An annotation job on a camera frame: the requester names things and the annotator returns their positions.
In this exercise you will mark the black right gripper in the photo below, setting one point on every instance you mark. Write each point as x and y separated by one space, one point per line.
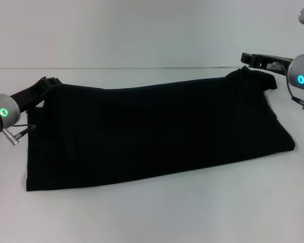
261 59

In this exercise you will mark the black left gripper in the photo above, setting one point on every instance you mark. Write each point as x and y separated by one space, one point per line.
30 93

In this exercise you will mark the black shirt with FREE print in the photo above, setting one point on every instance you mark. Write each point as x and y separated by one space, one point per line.
154 126

